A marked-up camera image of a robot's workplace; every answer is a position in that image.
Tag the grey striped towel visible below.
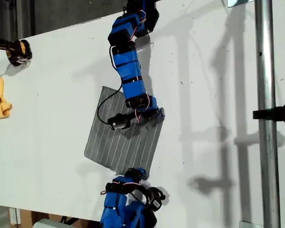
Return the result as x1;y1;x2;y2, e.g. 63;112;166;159
84;85;166;181

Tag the white container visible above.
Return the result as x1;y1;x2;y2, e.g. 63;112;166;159
32;218;81;228

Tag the brown cardboard box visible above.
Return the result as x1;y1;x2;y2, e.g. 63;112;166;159
19;209;103;228

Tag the black clamp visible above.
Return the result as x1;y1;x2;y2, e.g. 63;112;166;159
253;101;285;125

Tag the white table leg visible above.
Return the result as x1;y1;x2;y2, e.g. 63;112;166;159
9;207;21;225

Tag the red white servo wire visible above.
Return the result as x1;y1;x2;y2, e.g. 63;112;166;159
100;180;143;196
130;10;147;41
134;94;151;124

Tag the black camera box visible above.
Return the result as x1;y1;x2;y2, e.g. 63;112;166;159
108;114;131;131
146;187;167;211

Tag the black camera cable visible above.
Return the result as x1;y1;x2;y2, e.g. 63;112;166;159
96;45;124;125

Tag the steel post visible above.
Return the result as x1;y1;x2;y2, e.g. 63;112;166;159
254;0;282;228

